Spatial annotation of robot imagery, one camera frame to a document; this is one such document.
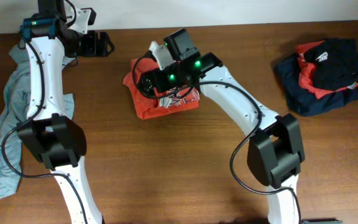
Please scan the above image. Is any orange printed t-shirt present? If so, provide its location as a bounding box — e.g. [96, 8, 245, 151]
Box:
[123, 59, 200, 119]

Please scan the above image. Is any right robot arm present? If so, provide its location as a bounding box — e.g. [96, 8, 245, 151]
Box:
[132, 29, 305, 223]

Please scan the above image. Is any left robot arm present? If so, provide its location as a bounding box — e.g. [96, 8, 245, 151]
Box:
[13, 0, 114, 223]

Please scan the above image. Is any navy folded garment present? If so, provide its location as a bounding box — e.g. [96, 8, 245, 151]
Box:
[273, 54, 358, 116]

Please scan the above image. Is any red folded garment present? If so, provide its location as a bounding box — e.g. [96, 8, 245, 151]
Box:
[296, 40, 358, 99]

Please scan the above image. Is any black folded Nike garment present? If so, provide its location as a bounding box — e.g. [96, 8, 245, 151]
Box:
[303, 38, 358, 91]

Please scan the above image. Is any grey t-shirt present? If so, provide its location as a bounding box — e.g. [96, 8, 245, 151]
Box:
[0, 43, 76, 205]

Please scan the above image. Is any right black cable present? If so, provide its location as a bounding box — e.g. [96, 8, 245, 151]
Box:
[131, 51, 303, 224]

